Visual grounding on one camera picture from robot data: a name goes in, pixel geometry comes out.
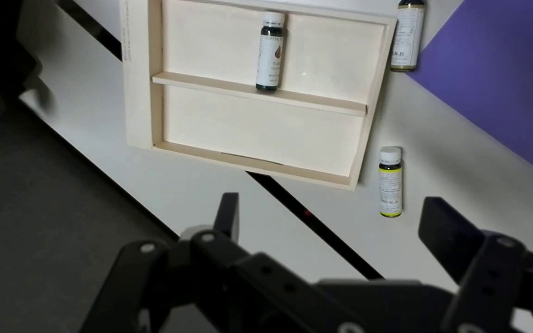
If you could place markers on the light wooden tray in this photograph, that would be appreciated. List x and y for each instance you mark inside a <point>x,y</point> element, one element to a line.
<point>248,122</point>

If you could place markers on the dark bottle with white label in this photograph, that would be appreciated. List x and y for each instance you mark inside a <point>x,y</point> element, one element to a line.
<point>408,37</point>

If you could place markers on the purple mat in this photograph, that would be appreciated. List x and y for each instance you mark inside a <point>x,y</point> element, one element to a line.
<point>500,74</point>

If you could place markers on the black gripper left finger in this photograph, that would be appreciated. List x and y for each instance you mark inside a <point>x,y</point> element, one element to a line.
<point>228,214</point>

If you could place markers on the dark bottle with red print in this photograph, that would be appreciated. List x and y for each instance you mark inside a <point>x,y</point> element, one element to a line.
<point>271,55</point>

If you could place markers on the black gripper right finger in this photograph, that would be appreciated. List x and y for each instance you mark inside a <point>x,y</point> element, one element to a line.
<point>448,237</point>

